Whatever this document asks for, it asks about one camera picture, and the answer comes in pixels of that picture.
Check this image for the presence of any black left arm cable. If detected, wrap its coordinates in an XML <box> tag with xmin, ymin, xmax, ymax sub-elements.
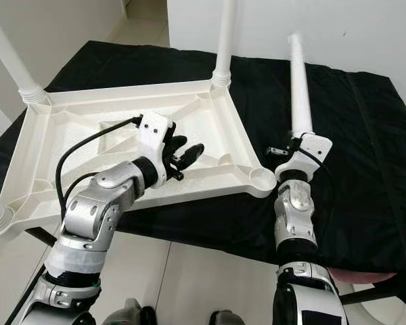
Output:
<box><xmin>55</xmin><ymin>116</ymin><xmax>143</xmax><ymax>224</ymax></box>

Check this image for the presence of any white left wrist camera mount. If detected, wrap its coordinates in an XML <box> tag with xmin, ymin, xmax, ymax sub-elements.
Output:
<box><xmin>137</xmin><ymin>112</ymin><xmax>177</xmax><ymax>188</ymax></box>

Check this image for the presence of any pink stool seat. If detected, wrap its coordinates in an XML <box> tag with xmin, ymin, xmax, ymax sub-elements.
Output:
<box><xmin>328</xmin><ymin>267</ymin><xmax>397</xmax><ymax>282</ymax></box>

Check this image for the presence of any grey left robot foot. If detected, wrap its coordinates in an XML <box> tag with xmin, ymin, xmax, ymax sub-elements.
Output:
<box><xmin>101</xmin><ymin>298</ymin><xmax>156</xmax><ymax>325</ymax></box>

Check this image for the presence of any white plastic children table top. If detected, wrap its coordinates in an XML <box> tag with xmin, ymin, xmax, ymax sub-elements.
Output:
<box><xmin>0</xmin><ymin>79</ymin><xmax>277</xmax><ymax>238</ymax></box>

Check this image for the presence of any grey robot foot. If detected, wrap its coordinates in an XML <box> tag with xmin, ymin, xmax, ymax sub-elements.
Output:
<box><xmin>206</xmin><ymin>310</ymin><xmax>244</xmax><ymax>325</ymax></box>
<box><xmin>101</xmin><ymin>298</ymin><xmax>156</xmax><ymax>325</ymax></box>

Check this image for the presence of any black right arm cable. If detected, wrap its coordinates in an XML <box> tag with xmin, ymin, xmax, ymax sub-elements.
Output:
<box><xmin>306</xmin><ymin>148</ymin><xmax>332</xmax><ymax>173</ymax></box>

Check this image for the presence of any black metal frame leg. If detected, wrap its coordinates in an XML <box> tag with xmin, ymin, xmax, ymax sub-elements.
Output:
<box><xmin>24</xmin><ymin>227</ymin><xmax>60</xmax><ymax>249</ymax></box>
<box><xmin>342</xmin><ymin>281</ymin><xmax>400</xmax><ymax>307</ymax></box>

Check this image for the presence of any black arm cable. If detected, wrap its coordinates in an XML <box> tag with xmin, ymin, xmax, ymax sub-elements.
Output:
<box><xmin>306</xmin><ymin>148</ymin><xmax>332</xmax><ymax>173</ymax></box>
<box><xmin>55</xmin><ymin>116</ymin><xmax>143</xmax><ymax>224</ymax></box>

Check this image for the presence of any grey right robot foot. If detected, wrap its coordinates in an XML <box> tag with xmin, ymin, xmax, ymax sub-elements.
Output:
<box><xmin>206</xmin><ymin>310</ymin><xmax>244</xmax><ymax>325</ymax></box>

